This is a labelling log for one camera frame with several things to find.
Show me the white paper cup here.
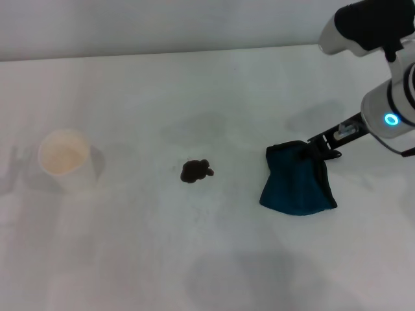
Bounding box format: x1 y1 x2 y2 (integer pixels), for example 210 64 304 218
38 128 106 196

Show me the black water stain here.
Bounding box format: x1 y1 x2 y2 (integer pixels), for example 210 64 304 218
180 159 216 184

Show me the blue rag with black edge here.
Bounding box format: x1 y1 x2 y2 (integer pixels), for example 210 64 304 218
259 139 343 217

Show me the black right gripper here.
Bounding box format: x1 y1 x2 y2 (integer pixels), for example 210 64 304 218
299 111 371 162

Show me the right wrist camera housing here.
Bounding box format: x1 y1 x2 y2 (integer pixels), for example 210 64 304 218
318 0 415 63

